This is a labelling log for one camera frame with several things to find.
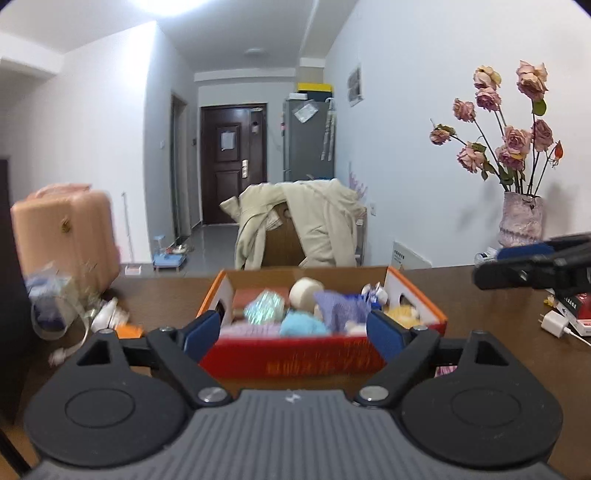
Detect blue pet bowl stand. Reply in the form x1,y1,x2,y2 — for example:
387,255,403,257
152,234,188,269

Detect yellow knitted plush toy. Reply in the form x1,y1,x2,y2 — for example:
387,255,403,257
344,305,421,335

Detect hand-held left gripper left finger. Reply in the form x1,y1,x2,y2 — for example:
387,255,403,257
76,310,232,409

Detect dark brown door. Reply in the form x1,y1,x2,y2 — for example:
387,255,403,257
200,103,269,226

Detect clear plastic bag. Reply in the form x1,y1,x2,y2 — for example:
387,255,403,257
25,263,93,342

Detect grey fridge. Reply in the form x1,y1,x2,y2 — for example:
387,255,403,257
283,98,336,182

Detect clear plastic packet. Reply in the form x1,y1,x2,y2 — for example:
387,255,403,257
293,102,319,124

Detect yellow box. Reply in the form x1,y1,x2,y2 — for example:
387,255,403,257
297,82,334,100

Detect white board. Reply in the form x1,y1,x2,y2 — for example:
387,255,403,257
392,240,432,269

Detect white plastic object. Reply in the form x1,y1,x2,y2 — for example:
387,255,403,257
90,298,130,333

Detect grey wall panel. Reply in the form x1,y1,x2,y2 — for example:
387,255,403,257
346,65,363,108

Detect cream round ball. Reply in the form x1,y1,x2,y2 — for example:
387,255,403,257
289,277,326,308

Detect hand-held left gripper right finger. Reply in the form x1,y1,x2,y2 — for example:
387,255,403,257
353,310,509,409

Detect lavender towel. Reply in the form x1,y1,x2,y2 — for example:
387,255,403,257
219,320,282,337

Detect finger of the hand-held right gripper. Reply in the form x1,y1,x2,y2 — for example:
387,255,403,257
496,243,556,260
472,254,583,291

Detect beige coat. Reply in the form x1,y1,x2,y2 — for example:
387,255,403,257
219,178,368,271

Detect white plush toy blue outfit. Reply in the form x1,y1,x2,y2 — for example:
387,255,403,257
360,282,389,310

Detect red and white box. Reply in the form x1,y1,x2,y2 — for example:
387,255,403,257
549,291,591,337

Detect dried pink roses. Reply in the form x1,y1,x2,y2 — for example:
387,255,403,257
429,60,565,195

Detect purple knitted cloth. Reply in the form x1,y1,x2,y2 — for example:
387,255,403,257
314,290,370,334

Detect brown chair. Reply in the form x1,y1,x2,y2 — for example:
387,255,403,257
261,203,308,268

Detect red cardboard box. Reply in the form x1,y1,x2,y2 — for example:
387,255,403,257
196,265,448,381

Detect white charger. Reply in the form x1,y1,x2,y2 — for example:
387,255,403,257
541,310,573,340

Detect light blue fluffy cloth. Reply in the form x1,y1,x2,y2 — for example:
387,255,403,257
279,310,331,337

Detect white cable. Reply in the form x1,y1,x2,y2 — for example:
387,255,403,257
48,314,100,365

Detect pink textured vase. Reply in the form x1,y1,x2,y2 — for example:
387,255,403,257
498,191,544,250

